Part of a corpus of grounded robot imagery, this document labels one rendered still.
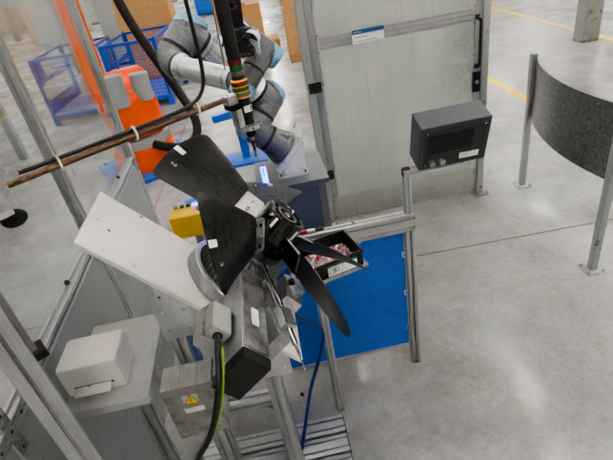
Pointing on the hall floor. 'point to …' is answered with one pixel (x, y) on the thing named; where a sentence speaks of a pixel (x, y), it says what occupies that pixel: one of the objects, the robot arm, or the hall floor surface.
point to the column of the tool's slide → (42, 394)
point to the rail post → (412, 296)
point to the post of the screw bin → (331, 360)
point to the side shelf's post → (158, 432)
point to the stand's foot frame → (265, 445)
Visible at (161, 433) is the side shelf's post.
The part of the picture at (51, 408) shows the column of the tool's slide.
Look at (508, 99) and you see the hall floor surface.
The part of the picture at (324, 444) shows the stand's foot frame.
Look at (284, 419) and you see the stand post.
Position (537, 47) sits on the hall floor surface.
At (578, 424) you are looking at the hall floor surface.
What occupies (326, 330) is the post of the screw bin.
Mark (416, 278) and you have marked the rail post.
